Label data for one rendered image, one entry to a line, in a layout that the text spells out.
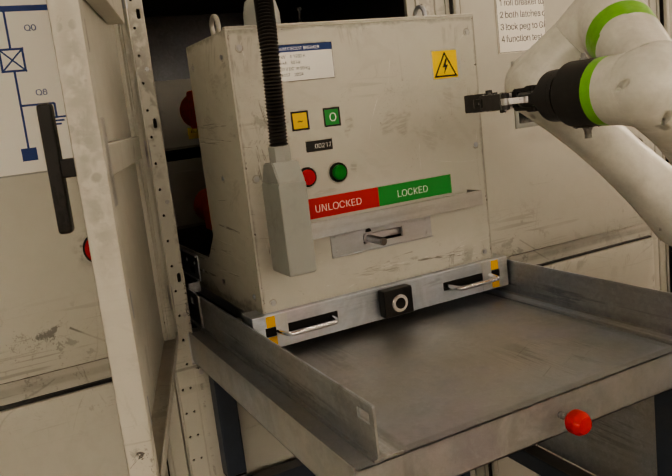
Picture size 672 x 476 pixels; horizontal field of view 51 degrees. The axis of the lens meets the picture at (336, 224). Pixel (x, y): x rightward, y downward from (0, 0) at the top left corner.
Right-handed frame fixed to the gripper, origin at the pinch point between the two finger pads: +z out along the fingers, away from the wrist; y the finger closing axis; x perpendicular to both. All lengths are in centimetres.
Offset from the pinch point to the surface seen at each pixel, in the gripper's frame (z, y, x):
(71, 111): -20, -67, 5
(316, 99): 13.1, -23.9, 3.7
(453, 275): 12.2, -0.1, -31.7
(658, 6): 40, 94, 19
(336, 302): 12.0, -25.3, -31.2
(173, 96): 101, -25, 10
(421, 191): 13.3, -4.8, -14.9
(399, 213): 9.3, -12.4, -17.4
